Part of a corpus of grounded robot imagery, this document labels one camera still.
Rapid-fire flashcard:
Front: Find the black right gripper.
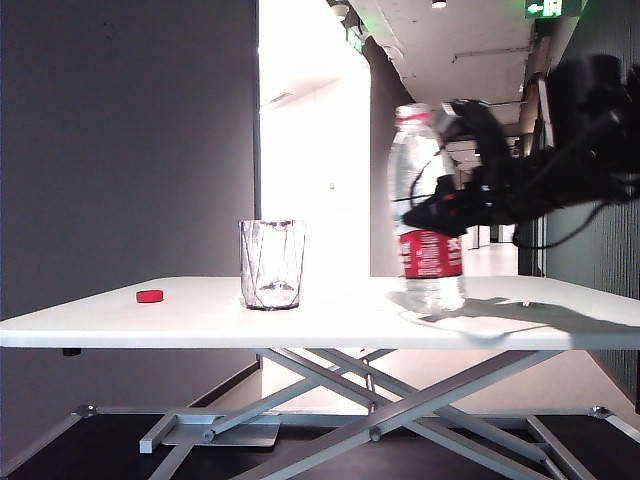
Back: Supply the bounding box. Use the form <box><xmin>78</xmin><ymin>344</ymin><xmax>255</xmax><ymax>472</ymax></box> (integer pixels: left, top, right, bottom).
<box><xmin>401</xmin><ymin>163</ymin><xmax>532</xmax><ymax>239</ymax></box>

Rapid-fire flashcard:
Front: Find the clear red-label water bottle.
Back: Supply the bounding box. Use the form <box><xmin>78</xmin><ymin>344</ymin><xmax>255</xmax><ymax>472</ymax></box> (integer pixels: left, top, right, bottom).
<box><xmin>388</xmin><ymin>102</ymin><xmax>469</xmax><ymax>315</ymax></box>

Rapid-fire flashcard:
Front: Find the faceted clear glass cup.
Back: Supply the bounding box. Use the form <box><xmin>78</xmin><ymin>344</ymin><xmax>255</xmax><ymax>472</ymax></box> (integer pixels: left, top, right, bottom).
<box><xmin>237</xmin><ymin>219</ymin><xmax>307</xmax><ymax>312</ymax></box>

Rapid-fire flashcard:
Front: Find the large green exit sign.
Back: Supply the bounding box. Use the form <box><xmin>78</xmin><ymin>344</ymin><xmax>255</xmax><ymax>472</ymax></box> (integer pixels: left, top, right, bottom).
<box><xmin>523</xmin><ymin>0</ymin><xmax>587</xmax><ymax>20</ymax></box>

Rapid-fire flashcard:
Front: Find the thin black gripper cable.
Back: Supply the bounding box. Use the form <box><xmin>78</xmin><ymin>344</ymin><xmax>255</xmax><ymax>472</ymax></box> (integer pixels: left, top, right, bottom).
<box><xmin>408</xmin><ymin>143</ymin><xmax>447</xmax><ymax>202</ymax></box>

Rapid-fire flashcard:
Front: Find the silver scissor-lift table frame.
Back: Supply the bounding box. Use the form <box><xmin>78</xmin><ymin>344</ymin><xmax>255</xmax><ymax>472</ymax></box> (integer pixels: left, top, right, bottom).
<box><xmin>0</xmin><ymin>348</ymin><xmax>640</xmax><ymax>480</ymax></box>

